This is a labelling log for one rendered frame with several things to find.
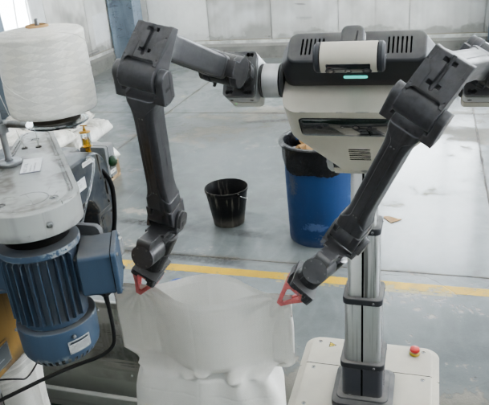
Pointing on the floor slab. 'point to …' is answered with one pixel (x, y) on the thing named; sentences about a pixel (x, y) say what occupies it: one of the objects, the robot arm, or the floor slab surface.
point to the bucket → (227, 202)
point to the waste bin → (311, 192)
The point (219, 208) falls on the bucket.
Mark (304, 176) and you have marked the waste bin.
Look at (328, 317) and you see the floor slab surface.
